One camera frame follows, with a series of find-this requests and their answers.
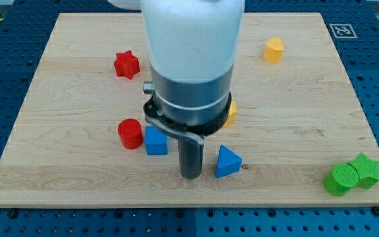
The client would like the blue cube block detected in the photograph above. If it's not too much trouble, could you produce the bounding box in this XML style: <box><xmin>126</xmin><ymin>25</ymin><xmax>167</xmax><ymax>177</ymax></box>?
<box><xmin>144</xmin><ymin>126</ymin><xmax>168</xmax><ymax>155</ymax></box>

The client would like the blue triangle block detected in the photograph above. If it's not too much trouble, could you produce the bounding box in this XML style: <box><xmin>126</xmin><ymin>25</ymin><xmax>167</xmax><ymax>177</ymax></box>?
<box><xmin>215</xmin><ymin>145</ymin><xmax>242</xmax><ymax>178</ymax></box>

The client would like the green cylinder block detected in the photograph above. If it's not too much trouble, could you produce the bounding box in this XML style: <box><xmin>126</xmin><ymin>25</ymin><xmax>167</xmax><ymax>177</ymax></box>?
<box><xmin>323</xmin><ymin>163</ymin><xmax>359</xmax><ymax>197</ymax></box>

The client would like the wooden board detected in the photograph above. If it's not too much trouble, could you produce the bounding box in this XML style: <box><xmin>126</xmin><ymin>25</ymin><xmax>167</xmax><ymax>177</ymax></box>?
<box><xmin>0</xmin><ymin>13</ymin><xmax>379</xmax><ymax>209</ymax></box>

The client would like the red star block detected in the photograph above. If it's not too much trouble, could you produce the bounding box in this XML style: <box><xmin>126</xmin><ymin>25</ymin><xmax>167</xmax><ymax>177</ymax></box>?
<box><xmin>114</xmin><ymin>50</ymin><xmax>141</xmax><ymax>80</ymax></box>

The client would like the green star block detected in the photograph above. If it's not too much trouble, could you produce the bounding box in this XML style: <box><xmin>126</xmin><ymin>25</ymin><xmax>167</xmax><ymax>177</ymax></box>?
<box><xmin>348</xmin><ymin>153</ymin><xmax>379</xmax><ymax>190</ymax></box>

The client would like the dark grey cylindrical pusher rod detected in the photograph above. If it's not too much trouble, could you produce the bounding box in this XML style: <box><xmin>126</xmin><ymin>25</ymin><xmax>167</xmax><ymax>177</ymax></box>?
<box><xmin>178</xmin><ymin>137</ymin><xmax>205</xmax><ymax>180</ymax></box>

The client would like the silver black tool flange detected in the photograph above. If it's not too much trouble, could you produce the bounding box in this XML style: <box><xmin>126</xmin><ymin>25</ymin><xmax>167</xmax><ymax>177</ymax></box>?
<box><xmin>143</xmin><ymin>67</ymin><xmax>232</xmax><ymax>144</ymax></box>

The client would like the black white fiducial tag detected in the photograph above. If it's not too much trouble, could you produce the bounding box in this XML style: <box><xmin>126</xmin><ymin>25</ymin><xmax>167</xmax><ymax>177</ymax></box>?
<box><xmin>329</xmin><ymin>23</ymin><xmax>357</xmax><ymax>39</ymax></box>

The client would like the yellow block behind arm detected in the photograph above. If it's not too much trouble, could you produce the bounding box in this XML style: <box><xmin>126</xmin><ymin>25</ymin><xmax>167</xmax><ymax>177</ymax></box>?
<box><xmin>223</xmin><ymin>100</ymin><xmax>237</xmax><ymax>128</ymax></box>

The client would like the red cylinder block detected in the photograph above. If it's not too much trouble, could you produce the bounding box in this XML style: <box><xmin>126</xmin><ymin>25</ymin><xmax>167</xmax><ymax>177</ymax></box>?
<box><xmin>117</xmin><ymin>118</ymin><xmax>143</xmax><ymax>149</ymax></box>

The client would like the yellow heart block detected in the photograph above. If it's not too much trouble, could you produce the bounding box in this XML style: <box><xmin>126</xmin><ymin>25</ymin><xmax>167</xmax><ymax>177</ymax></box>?
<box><xmin>263</xmin><ymin>38</ymin><xmax>285</xmax><ymax>63</ymax></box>

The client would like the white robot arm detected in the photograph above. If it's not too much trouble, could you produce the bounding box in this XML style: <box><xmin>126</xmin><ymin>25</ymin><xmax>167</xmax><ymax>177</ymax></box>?
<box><xmin>109</xmin><ymin>0</ymin><xmax>245</xmax><ymax>179</ymax></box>

